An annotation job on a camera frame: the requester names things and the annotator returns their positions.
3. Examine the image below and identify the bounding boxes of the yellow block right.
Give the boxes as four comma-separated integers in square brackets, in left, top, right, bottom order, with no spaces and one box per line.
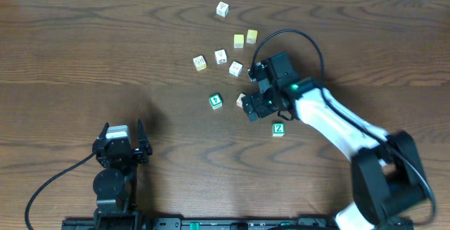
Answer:
[246,29,258,44]

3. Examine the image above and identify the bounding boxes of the white block red side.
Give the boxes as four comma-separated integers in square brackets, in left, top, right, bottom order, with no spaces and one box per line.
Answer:
[236,93,245,108]

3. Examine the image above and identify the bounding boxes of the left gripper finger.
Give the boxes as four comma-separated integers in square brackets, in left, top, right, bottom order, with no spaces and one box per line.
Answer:
[138,119,149,149]
[96,122,109,141]

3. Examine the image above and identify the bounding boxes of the green Z block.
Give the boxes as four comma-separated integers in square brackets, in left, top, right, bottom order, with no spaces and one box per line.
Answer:
[272,123,285,136]

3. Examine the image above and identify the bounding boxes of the green lightning block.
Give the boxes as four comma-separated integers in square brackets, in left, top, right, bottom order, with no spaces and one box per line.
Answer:
[209,94,223,110]

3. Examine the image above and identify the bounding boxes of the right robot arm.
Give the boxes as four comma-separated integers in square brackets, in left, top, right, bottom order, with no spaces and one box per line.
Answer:
[243,53,435,229]

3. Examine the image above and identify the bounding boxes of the white block blue side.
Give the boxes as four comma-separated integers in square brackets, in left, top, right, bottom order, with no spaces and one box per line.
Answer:
[247,68,256,83]

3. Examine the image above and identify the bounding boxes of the far white block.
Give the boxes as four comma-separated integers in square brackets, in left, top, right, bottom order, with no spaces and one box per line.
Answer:
[216,1,229,17]

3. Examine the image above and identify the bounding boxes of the yellow block left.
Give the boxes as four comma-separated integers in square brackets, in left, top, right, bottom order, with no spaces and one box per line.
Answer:
[233,34,245,49]

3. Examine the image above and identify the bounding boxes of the white block centre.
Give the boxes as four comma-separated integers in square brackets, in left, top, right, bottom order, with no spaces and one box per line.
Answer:
[229,61,243,77]

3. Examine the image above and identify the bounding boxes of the white block yellow side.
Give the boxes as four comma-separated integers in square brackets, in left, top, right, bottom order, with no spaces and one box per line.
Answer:
[193,56,207,71]

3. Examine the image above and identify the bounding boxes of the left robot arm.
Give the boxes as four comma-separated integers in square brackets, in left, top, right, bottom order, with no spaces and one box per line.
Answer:
[92,120,153,229]

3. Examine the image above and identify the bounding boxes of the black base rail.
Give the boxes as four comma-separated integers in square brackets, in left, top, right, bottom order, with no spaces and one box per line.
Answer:
[61,217,415,230]

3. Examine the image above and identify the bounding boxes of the white block black drawing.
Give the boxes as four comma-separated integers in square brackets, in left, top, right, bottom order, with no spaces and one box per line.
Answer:
[214,49,227,65]

